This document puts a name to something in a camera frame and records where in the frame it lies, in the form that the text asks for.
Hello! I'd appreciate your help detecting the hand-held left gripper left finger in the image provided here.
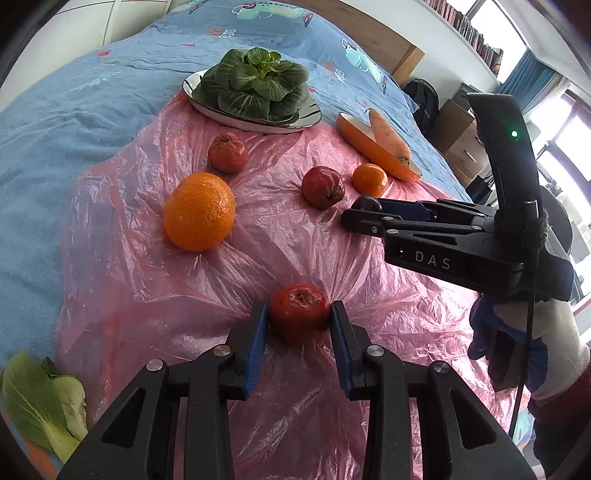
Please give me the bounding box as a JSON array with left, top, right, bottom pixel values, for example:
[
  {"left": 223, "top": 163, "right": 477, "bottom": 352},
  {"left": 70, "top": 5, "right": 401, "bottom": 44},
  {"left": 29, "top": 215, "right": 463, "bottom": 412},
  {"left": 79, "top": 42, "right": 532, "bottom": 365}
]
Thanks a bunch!
[{"left": 55, "top": 301, "right": 271, "bottom": 480}]

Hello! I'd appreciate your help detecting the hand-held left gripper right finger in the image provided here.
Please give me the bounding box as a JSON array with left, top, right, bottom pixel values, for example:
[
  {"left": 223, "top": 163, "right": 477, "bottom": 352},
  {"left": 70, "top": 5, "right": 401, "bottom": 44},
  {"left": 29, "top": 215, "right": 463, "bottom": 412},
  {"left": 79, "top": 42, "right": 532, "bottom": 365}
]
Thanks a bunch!
[{"left": 329, "top": 300, "right": 539, "bottom": 480}]

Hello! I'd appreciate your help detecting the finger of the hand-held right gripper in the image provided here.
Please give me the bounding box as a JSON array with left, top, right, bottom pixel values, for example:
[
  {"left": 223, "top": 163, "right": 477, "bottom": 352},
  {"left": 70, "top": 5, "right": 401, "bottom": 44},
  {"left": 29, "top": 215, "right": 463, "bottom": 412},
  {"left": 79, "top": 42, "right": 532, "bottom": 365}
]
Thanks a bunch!
[
  {"left": 379, "top": 198, "right": 499, "bottom": 223},
  {"left": 341, "top": 208, "right": 491, "bottom": 240}
]

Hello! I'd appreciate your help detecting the orange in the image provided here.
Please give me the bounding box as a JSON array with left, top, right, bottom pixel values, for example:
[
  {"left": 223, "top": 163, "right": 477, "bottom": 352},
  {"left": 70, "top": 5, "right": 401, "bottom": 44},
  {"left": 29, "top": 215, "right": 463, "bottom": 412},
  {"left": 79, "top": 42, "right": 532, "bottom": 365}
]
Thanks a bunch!
[
  {"left": 352, "top": 163, "right": 389, "bottom": 195},
  {"left": 163, "top": 172, "right": 236, "bottom": 252}
]

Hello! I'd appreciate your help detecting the person's right forearm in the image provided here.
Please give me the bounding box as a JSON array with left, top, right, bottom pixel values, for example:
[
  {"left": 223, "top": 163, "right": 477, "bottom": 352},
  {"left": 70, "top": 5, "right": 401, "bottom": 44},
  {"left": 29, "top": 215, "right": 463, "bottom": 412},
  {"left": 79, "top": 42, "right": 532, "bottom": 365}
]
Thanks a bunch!
[{"left": 526, "top": 364, "right": 591, "bottom": 476}]

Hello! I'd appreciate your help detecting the person's right hand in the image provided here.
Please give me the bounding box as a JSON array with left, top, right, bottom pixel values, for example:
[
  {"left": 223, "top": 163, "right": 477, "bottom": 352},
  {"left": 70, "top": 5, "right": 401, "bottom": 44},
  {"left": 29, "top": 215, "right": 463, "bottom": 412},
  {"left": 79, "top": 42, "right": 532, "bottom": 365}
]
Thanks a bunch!
[{"left": 467, "top": 295, "right": 591, "bottom": 402}]

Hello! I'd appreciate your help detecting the orange plate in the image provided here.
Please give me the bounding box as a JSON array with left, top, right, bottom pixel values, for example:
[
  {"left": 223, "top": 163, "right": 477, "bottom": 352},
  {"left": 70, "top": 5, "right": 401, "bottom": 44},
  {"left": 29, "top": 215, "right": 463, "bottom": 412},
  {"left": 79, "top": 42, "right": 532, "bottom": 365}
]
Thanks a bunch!
[{"left": 336, "top": 112, "right": 423, "bottom": 182}]

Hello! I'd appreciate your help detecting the low wooden nightstand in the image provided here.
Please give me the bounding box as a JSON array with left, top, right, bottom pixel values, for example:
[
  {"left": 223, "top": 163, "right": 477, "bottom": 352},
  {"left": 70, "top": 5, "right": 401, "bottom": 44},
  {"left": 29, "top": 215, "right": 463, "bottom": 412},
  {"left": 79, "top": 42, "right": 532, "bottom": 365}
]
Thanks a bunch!
[{"left": 445, "top": 131, "right": 492, "bottom": 185}]

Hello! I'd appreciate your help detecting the carrot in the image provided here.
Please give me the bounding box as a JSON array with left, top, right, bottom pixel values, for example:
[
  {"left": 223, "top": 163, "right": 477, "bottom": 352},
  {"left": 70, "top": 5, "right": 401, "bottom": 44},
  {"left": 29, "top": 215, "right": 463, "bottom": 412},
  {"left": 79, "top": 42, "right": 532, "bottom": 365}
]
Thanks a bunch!
[{"left": 368, "top": 108, "right": 411, "bottom": 168}]

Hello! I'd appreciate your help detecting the wooden dresser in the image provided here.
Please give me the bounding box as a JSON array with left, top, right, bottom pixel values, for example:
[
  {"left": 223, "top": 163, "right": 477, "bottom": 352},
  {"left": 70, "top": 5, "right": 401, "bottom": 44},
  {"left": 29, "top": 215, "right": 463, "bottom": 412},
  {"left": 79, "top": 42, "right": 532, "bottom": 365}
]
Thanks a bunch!
[{"left": 434, "top": 99, "right": 481, "bottom": 153}]

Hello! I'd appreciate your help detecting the black backpack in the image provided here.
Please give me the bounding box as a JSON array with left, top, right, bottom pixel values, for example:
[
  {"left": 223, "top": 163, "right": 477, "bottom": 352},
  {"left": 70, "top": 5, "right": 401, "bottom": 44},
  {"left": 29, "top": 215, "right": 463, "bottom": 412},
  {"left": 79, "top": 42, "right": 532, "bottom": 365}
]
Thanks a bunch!
[{"left": 403, "top": 78, "right": 440, "bottom": 134}]

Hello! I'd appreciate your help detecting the silver plate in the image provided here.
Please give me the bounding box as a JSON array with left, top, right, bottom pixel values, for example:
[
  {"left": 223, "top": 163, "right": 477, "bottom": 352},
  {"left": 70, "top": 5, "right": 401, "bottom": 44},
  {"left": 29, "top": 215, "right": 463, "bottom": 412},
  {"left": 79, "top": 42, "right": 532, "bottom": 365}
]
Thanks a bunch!
[{"left": 182, "top": 69, "right": 322, "bottom": 134}]

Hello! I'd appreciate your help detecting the pink plastic sheet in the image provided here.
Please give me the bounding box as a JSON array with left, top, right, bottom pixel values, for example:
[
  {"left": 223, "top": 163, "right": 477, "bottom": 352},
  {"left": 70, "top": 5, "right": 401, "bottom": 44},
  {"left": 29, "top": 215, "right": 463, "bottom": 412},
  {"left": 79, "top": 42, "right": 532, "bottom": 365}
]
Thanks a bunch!
[{"left": 55, "top": 92, "right": 532, "bottom": 480}]

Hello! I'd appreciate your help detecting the window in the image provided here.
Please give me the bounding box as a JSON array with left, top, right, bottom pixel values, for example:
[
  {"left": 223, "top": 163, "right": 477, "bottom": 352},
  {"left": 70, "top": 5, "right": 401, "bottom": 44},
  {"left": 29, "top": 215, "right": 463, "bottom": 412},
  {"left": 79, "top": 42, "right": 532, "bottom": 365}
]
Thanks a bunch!
[{"left": 531, "top": 69, "right": 591, "bottom": 241}]

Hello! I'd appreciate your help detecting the wooden headboard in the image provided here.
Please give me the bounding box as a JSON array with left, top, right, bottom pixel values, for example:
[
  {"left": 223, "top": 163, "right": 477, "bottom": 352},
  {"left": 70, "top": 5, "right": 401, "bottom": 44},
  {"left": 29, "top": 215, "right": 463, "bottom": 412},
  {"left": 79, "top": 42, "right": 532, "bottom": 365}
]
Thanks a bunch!
[{"left": 295, "top": 0, "right": 426, "bottom": 86}]

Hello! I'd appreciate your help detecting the bok choy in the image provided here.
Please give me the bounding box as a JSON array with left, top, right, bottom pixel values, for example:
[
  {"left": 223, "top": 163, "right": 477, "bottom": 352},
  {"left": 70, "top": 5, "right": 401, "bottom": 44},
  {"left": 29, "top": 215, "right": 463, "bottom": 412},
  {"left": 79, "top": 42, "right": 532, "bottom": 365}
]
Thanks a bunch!
[{"left": 191, "top": 47, "right": 311, "bottom": 121}]

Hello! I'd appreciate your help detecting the teal curtain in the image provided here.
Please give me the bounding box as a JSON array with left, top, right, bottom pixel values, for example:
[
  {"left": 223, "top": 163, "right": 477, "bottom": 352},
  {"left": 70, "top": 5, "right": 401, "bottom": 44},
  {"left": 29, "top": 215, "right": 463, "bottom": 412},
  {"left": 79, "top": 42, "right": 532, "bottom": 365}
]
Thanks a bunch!
[{"left": 501, "top": 48, "right": 561, "bottom": 116}]

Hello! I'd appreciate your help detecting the row of books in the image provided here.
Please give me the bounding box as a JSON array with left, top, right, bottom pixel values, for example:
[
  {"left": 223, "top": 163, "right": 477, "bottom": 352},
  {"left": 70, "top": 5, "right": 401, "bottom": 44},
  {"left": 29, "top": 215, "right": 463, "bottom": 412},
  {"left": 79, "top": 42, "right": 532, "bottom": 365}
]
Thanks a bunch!
[{"left": 422, "top": 0, "right": 504, "bottom": 75}]

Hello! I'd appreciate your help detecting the loose bok choy leaf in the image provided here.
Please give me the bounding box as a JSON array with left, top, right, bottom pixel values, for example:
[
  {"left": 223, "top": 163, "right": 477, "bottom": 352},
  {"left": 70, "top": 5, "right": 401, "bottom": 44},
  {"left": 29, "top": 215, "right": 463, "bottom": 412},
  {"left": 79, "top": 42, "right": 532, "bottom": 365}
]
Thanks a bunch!
[{"left": 0, "top": 349, "right": 89, "bottom": 464}]

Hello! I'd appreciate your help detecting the white wardrobe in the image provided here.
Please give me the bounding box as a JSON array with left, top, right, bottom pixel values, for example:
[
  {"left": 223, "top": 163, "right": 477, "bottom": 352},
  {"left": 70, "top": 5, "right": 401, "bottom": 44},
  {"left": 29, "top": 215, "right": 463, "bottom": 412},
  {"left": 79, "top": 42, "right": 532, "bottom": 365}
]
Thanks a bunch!
[{"left": 0, "top": 0, "right": 185, "bottom": 112}]

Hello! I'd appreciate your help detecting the black cable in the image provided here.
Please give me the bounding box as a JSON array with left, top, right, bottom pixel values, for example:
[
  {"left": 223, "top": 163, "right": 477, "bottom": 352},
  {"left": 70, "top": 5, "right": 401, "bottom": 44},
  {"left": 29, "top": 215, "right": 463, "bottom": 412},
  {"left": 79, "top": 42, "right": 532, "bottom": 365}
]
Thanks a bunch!
[{"left": 508, "top": 258, "right": 541, "bottom": 437}]

